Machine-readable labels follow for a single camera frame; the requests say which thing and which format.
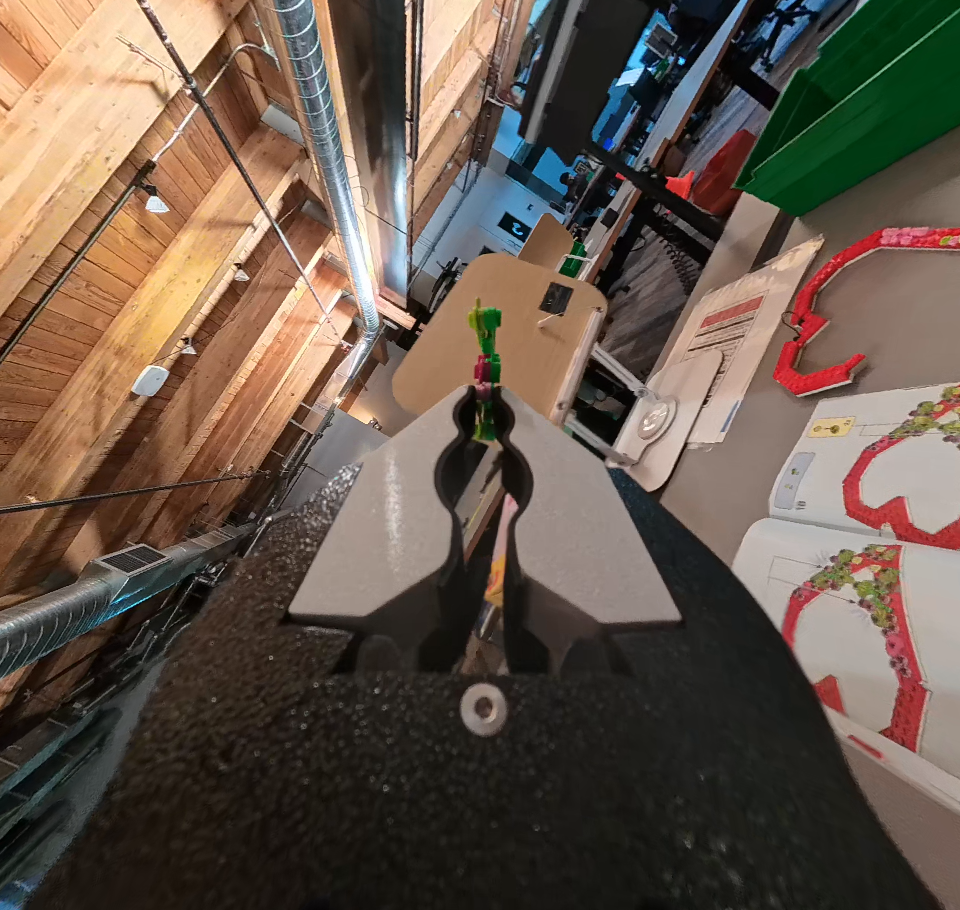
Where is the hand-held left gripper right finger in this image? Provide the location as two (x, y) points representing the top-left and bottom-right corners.
(495, 389), (682, 673)

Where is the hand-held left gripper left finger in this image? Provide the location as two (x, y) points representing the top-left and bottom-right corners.
(288, 385), (478, 673)

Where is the green pink lego flower stem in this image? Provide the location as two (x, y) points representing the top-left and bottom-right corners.
(466, 297), (504, 443)

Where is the lego instruction booklet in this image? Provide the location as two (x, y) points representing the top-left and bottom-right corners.
(731, 384), (960, 814)

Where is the white flat pouch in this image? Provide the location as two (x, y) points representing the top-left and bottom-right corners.
(607, 348), (725, 493)

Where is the tan wooden chair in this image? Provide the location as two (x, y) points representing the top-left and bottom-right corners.
(391, 254), (609, 427)

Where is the small tan wooden board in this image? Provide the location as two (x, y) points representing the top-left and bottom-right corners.
(517, 213), (575, 266)

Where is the clear bag with printed sheet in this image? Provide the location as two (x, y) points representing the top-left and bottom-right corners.
(663, 234), (824, 444)

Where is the red bag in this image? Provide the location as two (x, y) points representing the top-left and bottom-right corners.
(693, 129), (759, 215)

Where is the black monitor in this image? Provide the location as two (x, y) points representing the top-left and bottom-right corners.
(517, 0), (650, 154)

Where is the green plastic bin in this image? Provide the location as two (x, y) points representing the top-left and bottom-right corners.
(733, 0), (960, 217)

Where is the black sprinkler pipe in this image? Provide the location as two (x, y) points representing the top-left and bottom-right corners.
(108, 0), (354, 349)

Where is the red lego heart frame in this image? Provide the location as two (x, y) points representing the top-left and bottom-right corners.
(772, 226), (960, 399)

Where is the silver duct with vent grille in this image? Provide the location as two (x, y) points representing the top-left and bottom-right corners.
(0, 524), (264, 679)

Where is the black desk frame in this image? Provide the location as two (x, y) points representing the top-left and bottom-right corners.
(581, 141), (729, 266)

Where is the long silver ventilation duct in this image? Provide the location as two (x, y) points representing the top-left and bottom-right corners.
(243, 0), (384, 371)

